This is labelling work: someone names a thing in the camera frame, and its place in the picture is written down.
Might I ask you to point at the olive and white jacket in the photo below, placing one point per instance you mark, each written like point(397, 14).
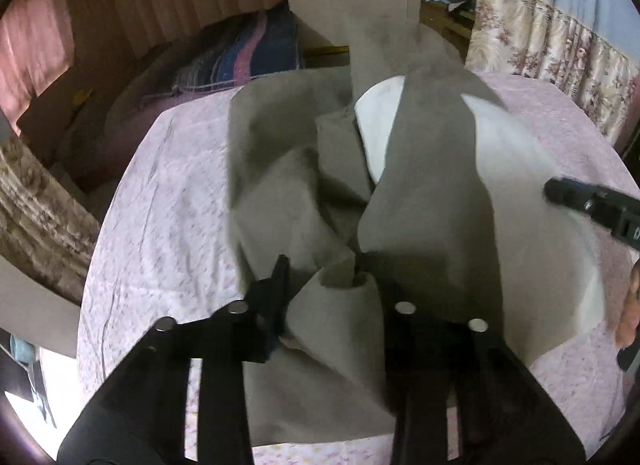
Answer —
point(425, 195)

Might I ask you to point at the pink floral table cloth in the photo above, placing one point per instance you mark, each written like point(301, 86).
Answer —
point(165, 225)

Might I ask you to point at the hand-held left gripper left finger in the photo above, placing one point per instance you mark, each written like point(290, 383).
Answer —
point(270, 315)

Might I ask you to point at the light blue cup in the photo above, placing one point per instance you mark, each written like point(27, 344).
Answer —
point(21, 349)

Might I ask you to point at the pink window curtain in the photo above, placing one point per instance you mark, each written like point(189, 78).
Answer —
point(35, 45)

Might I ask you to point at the small yellow object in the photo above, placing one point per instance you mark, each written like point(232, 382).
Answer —
point(82, 98)

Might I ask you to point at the striped blue pink blanket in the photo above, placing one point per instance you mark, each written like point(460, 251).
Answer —
point(250, 55)

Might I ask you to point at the low bed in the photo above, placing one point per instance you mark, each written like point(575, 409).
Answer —
point(125, 110)

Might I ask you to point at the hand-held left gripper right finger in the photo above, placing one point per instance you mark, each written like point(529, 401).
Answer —
point(395, 330)

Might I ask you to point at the person's right hand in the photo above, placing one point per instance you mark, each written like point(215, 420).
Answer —
point(631, 310)

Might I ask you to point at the blue floral curtain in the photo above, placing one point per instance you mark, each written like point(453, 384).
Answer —
point(40, 220)
point(550, 20)

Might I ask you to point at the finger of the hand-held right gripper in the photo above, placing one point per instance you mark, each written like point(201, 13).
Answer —
point(600, 205)

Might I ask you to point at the wooden cabinet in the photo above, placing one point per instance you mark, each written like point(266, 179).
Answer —
point(445, 27)

